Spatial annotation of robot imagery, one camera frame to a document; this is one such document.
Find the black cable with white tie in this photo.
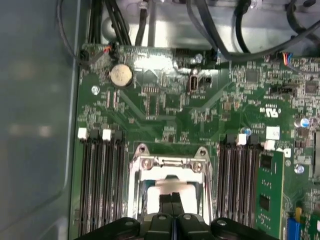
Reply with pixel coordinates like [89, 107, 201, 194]
[134, 0, 151, 47]

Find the metal wire locking lever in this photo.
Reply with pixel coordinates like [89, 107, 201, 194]
[203, 171, 215, 221]

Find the CPU socket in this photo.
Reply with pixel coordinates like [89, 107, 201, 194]
[128, 143, 215, 221]

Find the internal USB port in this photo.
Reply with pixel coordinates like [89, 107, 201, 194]
[188, 74, 200, 95]

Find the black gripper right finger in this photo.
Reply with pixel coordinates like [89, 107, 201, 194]
[172, 192, 278, 240]

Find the thin black looped wire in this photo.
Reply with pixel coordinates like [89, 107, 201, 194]
[56, 0, 87, 67]

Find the black power cable bundle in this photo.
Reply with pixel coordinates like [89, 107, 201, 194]
[87, 0, 132, 47]

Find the short black cable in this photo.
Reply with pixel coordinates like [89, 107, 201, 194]
[234, 4, 252, 53]

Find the flat black data cable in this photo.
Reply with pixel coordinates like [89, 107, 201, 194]
[186, 0, 226, 55]

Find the black-latched RAM slot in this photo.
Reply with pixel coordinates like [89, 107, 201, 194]
[216, 133, 238, 222]
[112, 129, 128, 221]
[241, 134, 260, 228]
[88, 129, 103, 232]

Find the round coin battery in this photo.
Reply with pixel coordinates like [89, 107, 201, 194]
[109, 63, 134, 88]

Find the white-latched RAM slot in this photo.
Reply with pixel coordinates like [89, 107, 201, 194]
[77, 127, 92, 236]
[228, 133, 248, 226]
[101, 128, 115, 226]

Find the silver-topped CPU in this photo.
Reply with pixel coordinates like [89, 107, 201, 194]
[141, 178, 202, 218]

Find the green motherboard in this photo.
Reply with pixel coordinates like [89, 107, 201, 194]
[68, 43, 320, 240]

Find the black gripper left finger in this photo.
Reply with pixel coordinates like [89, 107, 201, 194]
[79, 192, 176, 240]

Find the black open PC case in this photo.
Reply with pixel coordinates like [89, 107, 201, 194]
[0, 0, 320, 240]

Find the green RAM stick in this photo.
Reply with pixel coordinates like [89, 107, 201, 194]
[254, 149, 286, 236]

